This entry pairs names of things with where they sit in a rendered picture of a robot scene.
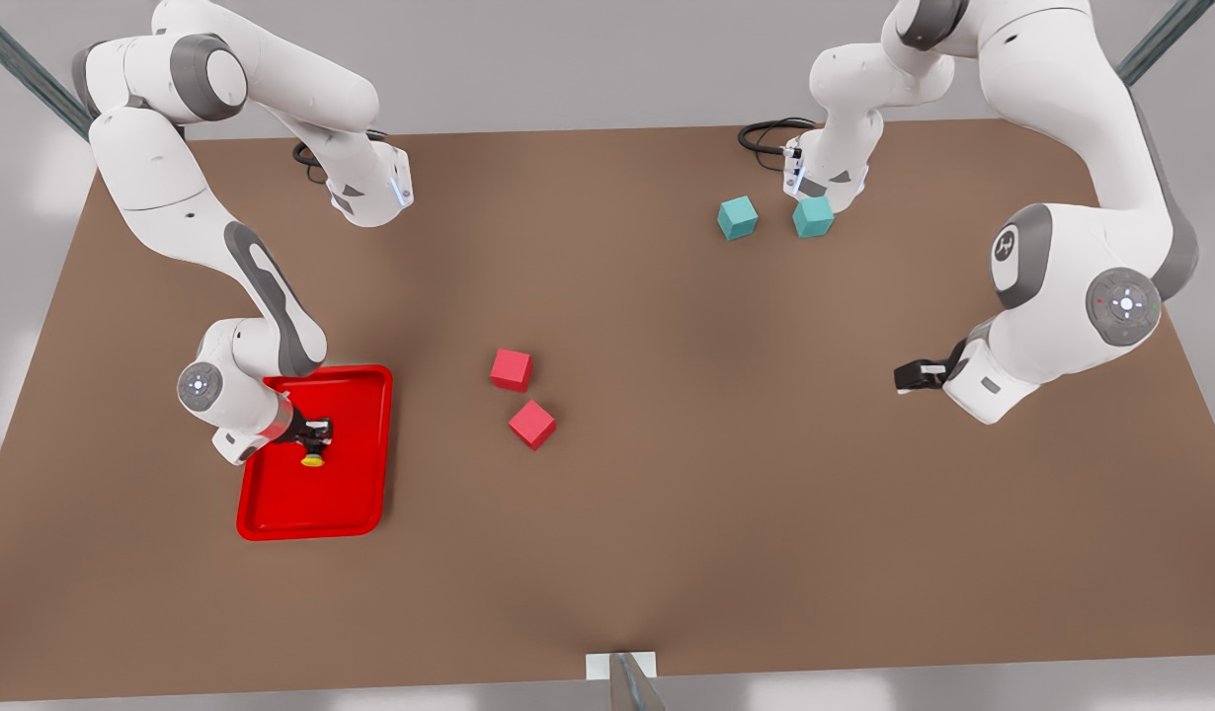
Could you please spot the small yellow block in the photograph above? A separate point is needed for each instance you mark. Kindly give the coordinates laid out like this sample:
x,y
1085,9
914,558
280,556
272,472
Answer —
x,y
313,458

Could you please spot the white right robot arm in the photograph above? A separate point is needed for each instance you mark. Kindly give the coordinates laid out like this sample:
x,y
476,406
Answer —
x,y
163,178

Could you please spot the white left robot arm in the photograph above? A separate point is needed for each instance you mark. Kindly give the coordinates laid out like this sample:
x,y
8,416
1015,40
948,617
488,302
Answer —
x,y
1072,257

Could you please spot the red plastic tray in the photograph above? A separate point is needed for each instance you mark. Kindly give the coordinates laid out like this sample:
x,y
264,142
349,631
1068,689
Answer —
x,y
331,494

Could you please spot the teal cube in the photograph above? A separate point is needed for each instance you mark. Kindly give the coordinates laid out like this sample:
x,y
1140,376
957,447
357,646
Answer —
x,y
813,217
737,217

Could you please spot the red cube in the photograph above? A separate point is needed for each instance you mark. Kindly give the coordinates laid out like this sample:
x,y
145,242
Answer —
x,y
532,425
512,369

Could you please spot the silver frame post with foot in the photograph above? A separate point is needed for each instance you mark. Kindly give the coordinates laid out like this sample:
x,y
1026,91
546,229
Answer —
x,y
627,681

